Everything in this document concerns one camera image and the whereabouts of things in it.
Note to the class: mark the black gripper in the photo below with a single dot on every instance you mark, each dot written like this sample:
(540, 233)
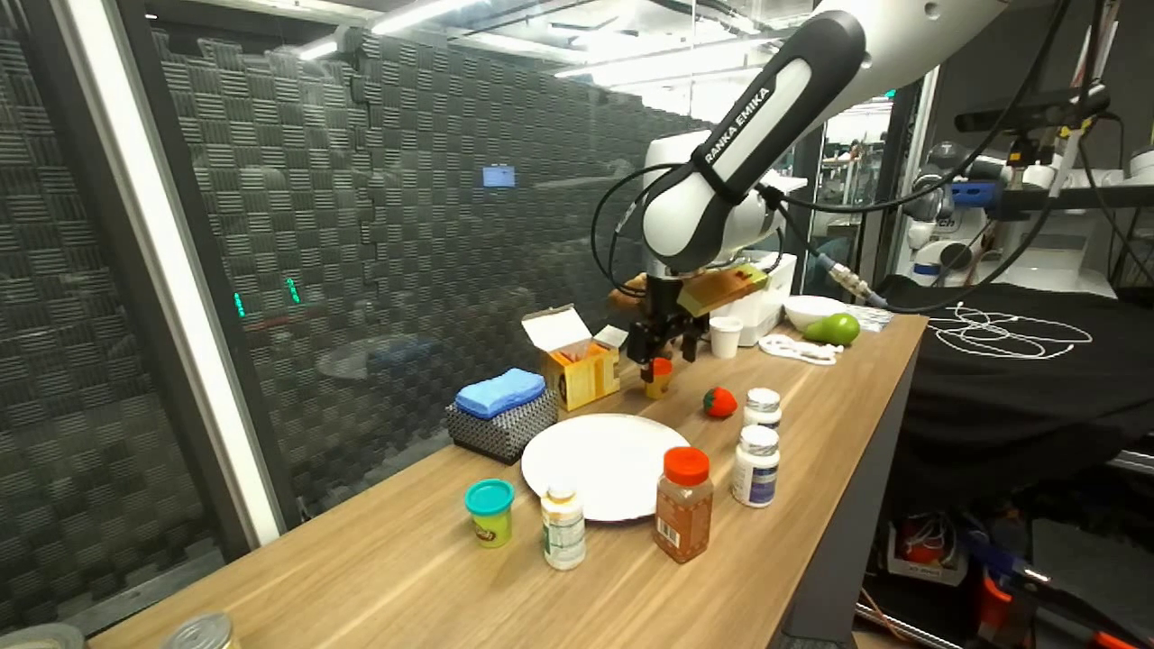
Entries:
(674, 303)

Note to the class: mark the yellow tub with orange lid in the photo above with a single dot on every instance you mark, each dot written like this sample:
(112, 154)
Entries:
(659, 379)

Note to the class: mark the red toy strawberry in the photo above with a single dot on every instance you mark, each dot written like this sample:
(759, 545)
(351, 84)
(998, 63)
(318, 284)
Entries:
(719, 404)

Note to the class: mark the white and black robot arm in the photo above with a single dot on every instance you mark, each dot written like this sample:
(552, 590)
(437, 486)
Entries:
(769, 111)

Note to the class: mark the white paper plate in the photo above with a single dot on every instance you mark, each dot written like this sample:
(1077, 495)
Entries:
(600, 469)

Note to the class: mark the white paper cup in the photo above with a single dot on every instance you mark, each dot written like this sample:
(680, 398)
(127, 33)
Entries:
(725, 339)

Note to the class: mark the yellow orange cardboard box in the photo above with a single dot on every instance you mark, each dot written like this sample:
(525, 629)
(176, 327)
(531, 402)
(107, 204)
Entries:
(581, 365)

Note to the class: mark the white printed packet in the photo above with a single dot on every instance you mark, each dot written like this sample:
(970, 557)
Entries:
(787, 350)

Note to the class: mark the white shallow bowl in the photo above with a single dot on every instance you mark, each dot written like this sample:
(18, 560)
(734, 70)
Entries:
(817, 307)

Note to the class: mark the green pear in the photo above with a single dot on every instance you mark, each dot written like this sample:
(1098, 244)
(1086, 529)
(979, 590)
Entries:
(830, 328)

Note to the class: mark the blue sponge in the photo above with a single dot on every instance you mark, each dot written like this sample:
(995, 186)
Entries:
(500, 392)

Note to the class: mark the blue box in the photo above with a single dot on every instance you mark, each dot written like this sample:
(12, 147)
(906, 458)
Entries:
(500, 434)

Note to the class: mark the yellow tub with teal lid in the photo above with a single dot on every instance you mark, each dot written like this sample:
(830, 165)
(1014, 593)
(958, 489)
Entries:
(492, 508)

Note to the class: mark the black covered table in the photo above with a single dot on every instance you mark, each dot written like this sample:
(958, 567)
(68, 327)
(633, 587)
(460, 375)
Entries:
(1023, 398)

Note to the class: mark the silver metal can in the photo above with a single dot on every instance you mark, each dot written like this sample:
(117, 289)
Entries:
(41, 636)
(202, 631)

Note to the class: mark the white metal frame post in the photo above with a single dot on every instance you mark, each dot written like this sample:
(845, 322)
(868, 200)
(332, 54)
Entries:
(172, 274)

